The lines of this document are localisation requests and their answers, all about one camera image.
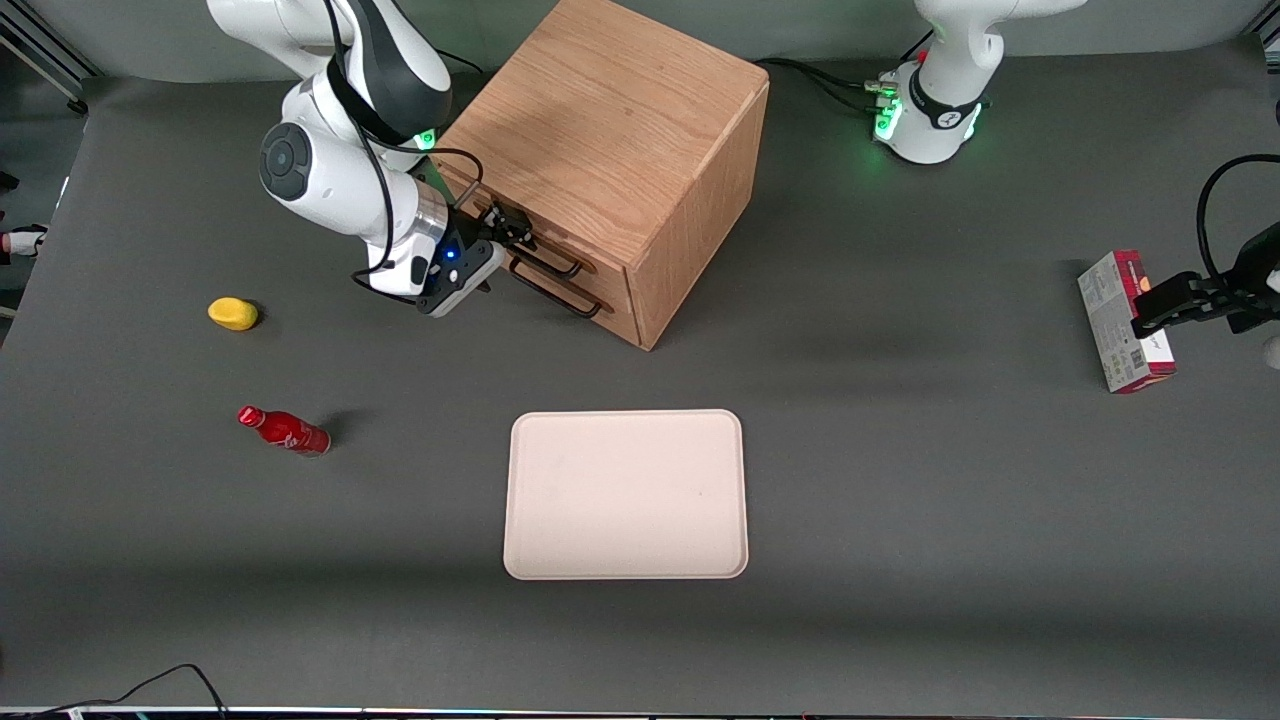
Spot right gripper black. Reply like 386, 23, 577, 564
447, 200, 538, 252

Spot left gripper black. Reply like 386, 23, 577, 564
1131, 222, 1280, 340

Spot black metal drawer handle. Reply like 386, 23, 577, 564
505, 228, 587, 279
508, 258, 607, 320

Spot oak wooden drawer cabinet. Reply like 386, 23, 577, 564
430, 0, 771, 351

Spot red and grey carton box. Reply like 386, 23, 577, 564
1077, 249, 1178, 395

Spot beige plastic tray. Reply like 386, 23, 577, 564
503, 409, 749, 581

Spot yellow toy lemon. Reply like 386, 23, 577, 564
207, 297, 260, 332

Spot red bottle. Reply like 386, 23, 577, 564
237, 405, 332, 459

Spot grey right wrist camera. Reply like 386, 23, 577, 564
415, 238, 507, 319

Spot black looped camera cable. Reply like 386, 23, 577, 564
1196, 154, 1280, 286

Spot black cable along right arm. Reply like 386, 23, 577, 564
322, 0, 486, 293

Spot black cables at left base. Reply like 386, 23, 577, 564
765, 57, 887, 113

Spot dark metal frame rail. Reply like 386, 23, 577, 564
0, 15, 101, 116

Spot thin black table edge cable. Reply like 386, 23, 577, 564
0, 663, 229, 719

